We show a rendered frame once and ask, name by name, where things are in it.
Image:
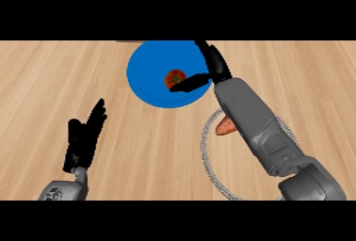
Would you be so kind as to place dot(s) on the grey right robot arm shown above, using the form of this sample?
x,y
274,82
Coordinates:
x,y
265,131

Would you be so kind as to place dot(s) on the blue round placemat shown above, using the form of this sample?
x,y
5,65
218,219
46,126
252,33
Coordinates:
x,y
153,78

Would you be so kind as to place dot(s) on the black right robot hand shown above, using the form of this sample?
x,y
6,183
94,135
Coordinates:
x,y
216,64

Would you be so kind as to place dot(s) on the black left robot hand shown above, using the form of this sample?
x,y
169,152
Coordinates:
x,y
83,138

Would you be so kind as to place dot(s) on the orange sweet potato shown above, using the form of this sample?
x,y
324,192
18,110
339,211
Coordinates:
x,y
225,127

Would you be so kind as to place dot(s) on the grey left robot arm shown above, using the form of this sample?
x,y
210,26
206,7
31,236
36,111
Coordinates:
x,y
65,189

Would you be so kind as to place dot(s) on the wood-coloured plate with grey rim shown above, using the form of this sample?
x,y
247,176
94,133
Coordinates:
x,y
241,166

